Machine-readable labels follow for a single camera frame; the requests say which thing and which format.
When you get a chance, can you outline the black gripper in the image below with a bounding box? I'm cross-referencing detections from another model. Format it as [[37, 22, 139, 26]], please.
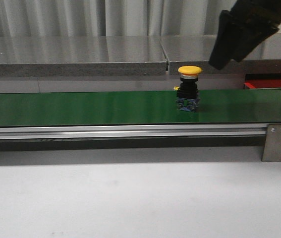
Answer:
[[209, 0, 281, 70]]

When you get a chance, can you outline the steel conveyor support bracket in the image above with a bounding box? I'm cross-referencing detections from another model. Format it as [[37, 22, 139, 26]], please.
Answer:
[[261, 123, 281, 162]]

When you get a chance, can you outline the aluminium conveyor frame rail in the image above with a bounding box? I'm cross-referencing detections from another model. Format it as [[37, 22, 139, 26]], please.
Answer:
[[0, 123, 268, 140]]

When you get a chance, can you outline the yellow mushroom push button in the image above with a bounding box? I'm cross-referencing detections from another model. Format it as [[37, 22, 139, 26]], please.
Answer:
[[174, 65, 202, 112]]

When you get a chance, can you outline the grey curtain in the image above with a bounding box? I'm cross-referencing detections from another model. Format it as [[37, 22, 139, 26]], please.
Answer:
[[0, 0, 281, 38]]

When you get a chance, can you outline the left grey stone slab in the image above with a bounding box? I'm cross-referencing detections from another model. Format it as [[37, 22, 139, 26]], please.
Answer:
[[0, 36, 167, 77]]

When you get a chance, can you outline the right grey stone slab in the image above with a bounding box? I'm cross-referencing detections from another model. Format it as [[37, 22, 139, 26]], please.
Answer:
[[160, 33, 281, 75]]

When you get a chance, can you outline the green conveyor belt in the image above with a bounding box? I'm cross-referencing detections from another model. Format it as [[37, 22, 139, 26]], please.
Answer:
[[0, 89, 281, 127]]

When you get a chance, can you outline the red plastic bin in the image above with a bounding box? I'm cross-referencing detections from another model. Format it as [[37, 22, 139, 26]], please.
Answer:
[[244, 73, 281, 89]]

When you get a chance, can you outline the grey stone slab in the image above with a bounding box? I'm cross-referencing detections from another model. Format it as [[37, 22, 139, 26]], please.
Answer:
[[0, 36, 167, 77], [160, 33, 281, 75]]

